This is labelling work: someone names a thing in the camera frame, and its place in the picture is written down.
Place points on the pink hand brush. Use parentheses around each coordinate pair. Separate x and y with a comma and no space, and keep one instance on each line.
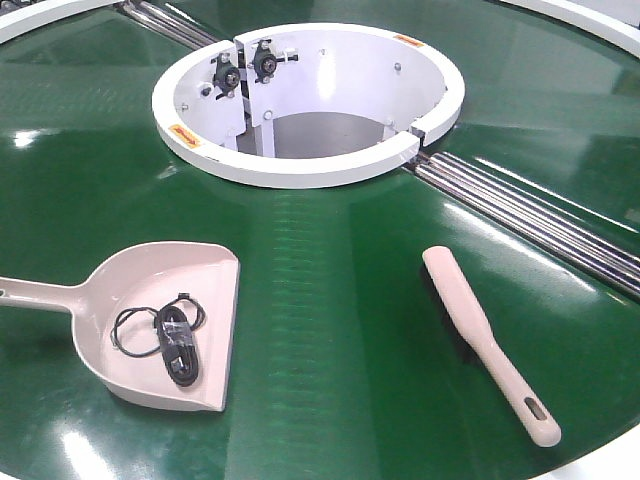
(473,326)

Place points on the pink plastic dustpan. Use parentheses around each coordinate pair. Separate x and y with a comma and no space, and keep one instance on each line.
(154,322)

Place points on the orange arrow warning sticker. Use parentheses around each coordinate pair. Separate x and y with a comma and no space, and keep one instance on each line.
(185,135)

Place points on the orange rear warning sticker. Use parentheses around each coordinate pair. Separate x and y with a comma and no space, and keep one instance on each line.
(409,40)

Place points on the rear steel roller set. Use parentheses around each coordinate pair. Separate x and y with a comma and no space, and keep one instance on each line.
(168,24)

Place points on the steel roller set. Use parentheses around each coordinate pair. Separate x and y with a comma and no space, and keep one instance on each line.
(168,24)
(535,219)

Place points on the right steel roller set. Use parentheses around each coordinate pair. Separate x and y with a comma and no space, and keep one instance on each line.
(535,219)

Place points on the white outer rim right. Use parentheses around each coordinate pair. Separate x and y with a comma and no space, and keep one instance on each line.
(608,28)

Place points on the white rim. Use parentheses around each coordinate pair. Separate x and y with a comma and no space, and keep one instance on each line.
(608,28)
(25,19)

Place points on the white outer rim left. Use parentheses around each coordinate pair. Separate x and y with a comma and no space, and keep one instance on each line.
(25,19)

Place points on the white central ring housing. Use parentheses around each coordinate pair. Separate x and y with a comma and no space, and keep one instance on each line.
(414,94)

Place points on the right black bearing mount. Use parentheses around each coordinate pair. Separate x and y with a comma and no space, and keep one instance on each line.
(266,60)

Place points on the black bearing mount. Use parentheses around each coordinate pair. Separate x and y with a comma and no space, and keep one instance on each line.
(226,77)
(266,60)

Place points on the left black bearing mount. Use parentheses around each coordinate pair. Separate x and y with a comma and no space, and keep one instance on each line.
(226,77)

